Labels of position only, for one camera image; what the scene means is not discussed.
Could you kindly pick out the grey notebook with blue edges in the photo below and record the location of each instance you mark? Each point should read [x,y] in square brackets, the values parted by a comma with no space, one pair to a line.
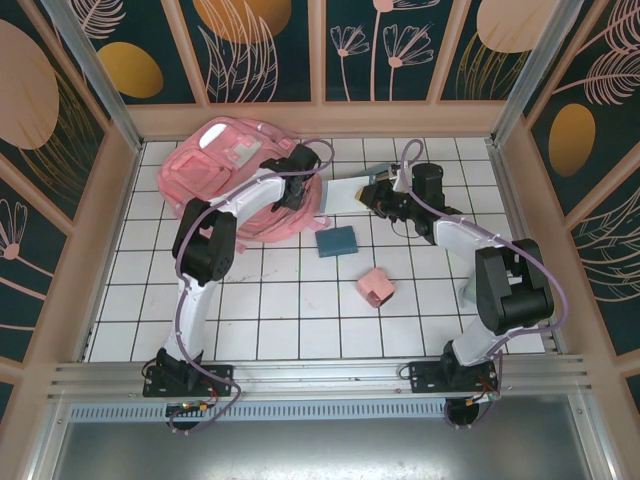
[342,195]

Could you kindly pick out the pink student backpack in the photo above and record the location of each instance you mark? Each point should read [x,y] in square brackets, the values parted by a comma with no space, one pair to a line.
[200,170]

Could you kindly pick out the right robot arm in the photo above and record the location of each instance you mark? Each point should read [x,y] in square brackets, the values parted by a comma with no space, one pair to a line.
[515,295]

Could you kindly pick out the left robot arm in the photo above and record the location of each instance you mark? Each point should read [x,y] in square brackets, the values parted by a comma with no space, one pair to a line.
[192,310]

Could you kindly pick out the small teal book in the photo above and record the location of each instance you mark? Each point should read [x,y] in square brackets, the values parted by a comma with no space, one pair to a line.
[336,241]

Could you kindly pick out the pink box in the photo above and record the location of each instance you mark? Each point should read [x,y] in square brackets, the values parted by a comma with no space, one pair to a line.
[372,285]

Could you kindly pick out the pale green book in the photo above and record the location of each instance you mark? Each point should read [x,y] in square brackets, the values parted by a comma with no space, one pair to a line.
[467,295]

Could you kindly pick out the small circuit board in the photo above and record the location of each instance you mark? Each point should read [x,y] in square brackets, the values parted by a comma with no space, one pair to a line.
[482,398]
[192,406]

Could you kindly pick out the grey metal sheet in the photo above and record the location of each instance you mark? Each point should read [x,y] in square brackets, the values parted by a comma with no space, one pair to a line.
[325,450]

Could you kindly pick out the beige enclosure frame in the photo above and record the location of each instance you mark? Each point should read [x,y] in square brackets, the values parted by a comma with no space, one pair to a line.
[310,117]

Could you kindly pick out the dark floral wall panel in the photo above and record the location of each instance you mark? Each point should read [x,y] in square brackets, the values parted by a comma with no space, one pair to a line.
[380,50]
[595,100]
[25,280]
[130,70]
[240,50]
[480,60]
[610,270]
[30,90]

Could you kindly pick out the aluminium corner post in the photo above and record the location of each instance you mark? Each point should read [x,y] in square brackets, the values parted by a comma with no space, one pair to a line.
[527,75]
[110,95]

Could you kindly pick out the aluminium rail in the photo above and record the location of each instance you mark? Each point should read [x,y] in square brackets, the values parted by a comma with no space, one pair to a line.
[325,375]

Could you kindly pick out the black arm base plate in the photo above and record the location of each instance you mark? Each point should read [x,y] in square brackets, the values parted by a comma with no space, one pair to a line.
[425,377]
[220,380]

